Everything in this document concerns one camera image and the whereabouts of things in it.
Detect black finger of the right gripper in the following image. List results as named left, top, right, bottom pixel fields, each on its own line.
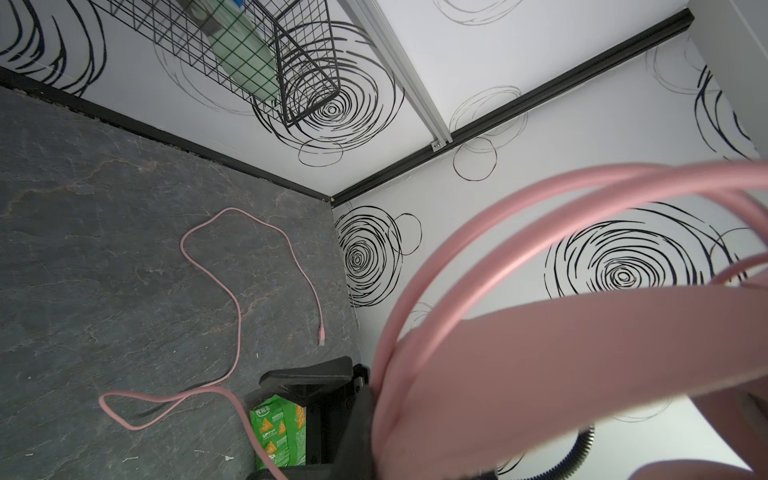
left=259, top=356, right=354, bottom=407

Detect pink headphones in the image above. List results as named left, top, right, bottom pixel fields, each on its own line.
left=371, top=162, right=767, bottom=479

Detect pink headphone cable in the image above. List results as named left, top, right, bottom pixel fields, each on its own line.
left=97, top=207, right=327, bottom=480

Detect black wire basket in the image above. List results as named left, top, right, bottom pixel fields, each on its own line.
left=96, top=0, right=341, bottom=127

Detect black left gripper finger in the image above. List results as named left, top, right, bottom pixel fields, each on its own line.
left=328, top=385, right=376, bottom=480

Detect green snack bag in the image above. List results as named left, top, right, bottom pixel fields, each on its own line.
left=249, top=395, right=307, bottom=468

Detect green item in basket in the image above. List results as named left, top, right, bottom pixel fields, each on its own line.
left=189, top=1, right=280, bottom=102

